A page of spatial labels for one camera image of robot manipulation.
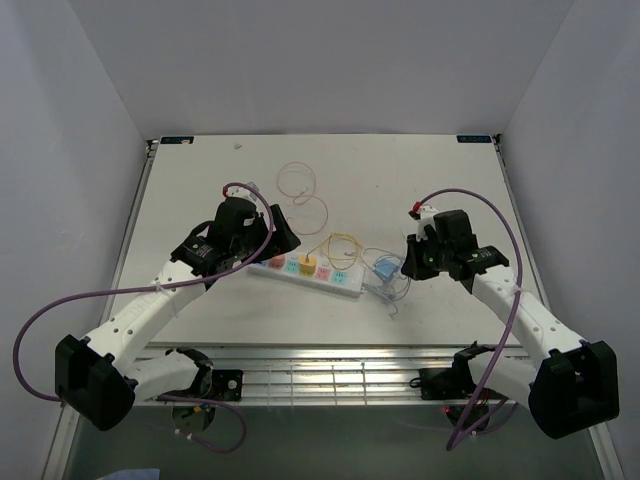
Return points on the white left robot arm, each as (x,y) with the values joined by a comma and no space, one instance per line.
(101,376)

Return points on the white multicolour power strip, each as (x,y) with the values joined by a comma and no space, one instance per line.
(348,282)

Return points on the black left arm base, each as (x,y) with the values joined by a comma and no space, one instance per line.
(221,385)

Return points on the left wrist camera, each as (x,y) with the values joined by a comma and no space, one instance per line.
(247,191)

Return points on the blue corner label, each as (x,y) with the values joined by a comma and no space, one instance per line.
(474,139)
(177,140)

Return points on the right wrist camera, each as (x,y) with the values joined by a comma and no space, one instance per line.
(423,214)

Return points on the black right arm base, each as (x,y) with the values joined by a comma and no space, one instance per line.
(440,384)

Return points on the pink charger plug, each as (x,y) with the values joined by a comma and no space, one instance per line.
(277,262)

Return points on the yellow charger plug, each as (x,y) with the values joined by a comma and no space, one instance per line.
(307,265)

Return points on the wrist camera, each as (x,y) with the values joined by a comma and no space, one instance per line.
(247,191)
(423,214)

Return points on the blue left corner label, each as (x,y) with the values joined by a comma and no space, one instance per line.
(177,140)

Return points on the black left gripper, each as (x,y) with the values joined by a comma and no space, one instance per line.
(281,240)

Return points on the blue charger plug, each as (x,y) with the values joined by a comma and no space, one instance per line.
(386,268)

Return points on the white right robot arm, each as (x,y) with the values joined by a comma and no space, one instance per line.
(568,384)

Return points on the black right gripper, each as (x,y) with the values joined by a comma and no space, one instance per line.
(412,267)

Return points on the aluminium rail frame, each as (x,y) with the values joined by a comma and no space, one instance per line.
(326,377)

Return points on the blue right corner label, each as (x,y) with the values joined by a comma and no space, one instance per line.
(474,139)

